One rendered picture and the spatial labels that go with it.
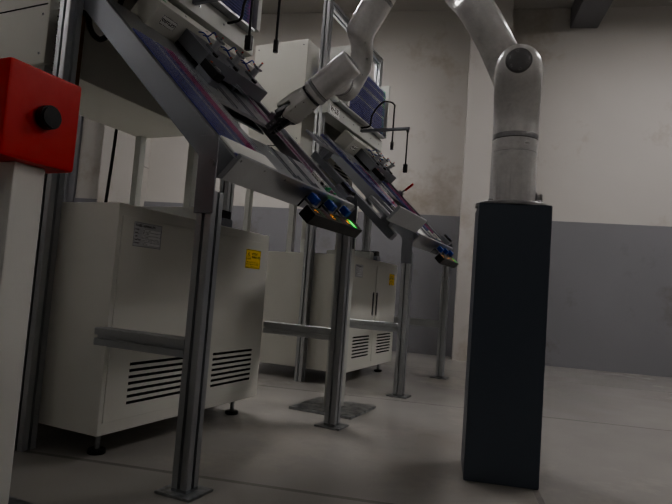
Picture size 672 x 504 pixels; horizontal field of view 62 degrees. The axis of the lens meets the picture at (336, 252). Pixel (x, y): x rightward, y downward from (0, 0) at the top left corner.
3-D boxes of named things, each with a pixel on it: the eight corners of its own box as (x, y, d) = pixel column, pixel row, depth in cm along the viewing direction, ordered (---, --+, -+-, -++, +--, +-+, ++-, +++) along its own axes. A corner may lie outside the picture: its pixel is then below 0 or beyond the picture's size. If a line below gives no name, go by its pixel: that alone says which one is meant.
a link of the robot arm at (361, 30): (383, 15, 181) (335, 98, 184) (362, -15, 167) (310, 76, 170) (405, 23, 177) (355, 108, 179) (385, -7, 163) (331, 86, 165)
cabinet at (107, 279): (255, 413, 196) (270, 236, 200) (94, 463, 132) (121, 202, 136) (116, 387, 223) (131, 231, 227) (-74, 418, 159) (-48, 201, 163)
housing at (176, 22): (229, 96, 210) (254, 67, 207) (132, 39, 166) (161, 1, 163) (218, 83, 213) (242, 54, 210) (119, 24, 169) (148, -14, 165)
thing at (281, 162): (343, 213, 187) (349, 206, 186) (225, 167, 127) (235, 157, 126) (309, 174, 193) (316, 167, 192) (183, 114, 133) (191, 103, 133)
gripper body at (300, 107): (315, 90, 179) (289, 112, 183) (300, 78, 170) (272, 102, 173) (326, 108, 177) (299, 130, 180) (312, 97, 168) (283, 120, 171)
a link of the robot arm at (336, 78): (321, 87, 179) (306, 73, 171) (354, 59, 175) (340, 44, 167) (332, 105, 176) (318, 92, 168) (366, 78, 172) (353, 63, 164)
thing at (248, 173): (340, 221, 187) (355, 205, 185) (221, 179, 127) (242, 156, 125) (337, 218, 187) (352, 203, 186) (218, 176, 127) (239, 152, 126)
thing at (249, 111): (275, 145, 200) (285, 134, 199) (140, 75, 140) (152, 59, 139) (225, 87, 211) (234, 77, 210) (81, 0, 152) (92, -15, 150)
